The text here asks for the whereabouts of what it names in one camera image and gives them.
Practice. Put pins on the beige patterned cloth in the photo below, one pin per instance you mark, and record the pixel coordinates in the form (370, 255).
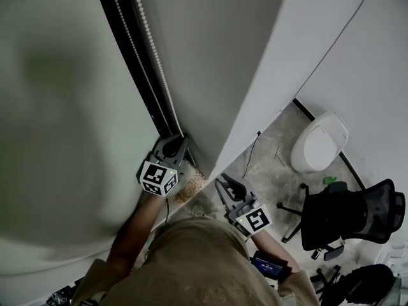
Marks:
(191, 188)

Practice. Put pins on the person's left forearm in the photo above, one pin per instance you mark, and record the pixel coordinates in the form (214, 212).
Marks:
(134, 234)

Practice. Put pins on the grey roller blind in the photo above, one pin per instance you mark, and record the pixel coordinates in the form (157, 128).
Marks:
(63, 107)

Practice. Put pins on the dark framed window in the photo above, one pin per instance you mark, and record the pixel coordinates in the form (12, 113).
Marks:
(127, 53)

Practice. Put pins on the black wrist device with screen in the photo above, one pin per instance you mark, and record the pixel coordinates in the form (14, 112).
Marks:
(267, 265)

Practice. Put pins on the black office chair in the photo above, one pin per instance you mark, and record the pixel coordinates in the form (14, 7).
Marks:
(334, 218)
(366, 285)

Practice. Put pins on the white rounded bin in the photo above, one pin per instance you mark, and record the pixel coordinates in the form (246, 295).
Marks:
(318, 145)

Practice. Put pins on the person's grey shoe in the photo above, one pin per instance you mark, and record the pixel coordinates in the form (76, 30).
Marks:
(202, 206)

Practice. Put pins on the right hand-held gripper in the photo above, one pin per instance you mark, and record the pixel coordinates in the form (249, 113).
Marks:
(255, 220)

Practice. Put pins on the person's beige shirt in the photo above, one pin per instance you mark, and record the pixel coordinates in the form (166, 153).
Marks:
(197, 266)

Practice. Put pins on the person's right forearm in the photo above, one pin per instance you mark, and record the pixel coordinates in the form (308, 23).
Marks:
(274, 250)

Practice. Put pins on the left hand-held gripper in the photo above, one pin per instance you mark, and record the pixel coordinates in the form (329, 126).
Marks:
(156, 175)

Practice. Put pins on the small green item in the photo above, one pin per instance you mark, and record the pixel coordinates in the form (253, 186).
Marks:
(330, 180)

